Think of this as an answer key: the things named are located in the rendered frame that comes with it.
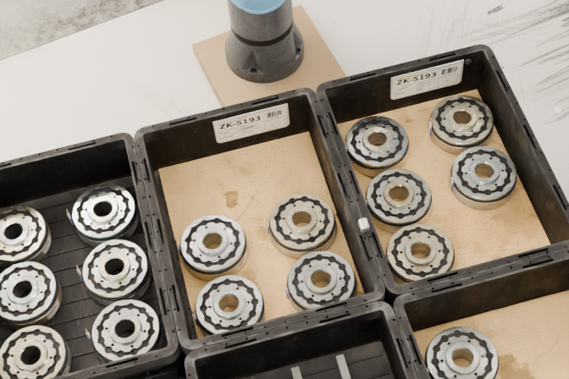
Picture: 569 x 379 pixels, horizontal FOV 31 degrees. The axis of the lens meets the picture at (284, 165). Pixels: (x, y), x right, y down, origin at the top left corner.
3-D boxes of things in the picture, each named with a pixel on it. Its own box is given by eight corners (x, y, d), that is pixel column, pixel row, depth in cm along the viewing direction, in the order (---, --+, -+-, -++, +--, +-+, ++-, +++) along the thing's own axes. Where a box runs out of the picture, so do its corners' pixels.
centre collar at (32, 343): (13, 345, 152) (13, 343, 151) (46, 338, 152) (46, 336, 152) (15, 376, 149) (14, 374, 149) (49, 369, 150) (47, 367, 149)
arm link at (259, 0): (234, 47, 186) (227, -6, 175) (223, -6, 194) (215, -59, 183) (299, 35, 187) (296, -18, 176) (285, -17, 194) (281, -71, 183)
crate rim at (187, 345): (135, 138, 166) (131, 129, 164) (313, 93, 169) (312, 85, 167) (184, 359, 144) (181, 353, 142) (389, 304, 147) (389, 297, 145)
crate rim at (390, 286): (313, 93, 169) (312, 85, 167) (486, 51, 172) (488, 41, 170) (389, 304, 147) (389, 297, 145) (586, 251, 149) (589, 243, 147)
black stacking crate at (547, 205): (317, 129, 177) (314, 87, 167) (480, 87, 179) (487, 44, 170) (388, 332, 155) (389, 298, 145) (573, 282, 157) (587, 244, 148)
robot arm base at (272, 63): (212, 42, 200) (207, 8, 192) (280, 13, 204) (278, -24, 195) (248, 95, 192) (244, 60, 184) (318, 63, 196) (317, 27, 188)
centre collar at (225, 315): (208, 297, 154) (207, 295, 154) (239, 285, 155) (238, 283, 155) (218, 325, 152) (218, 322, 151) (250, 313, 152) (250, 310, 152)
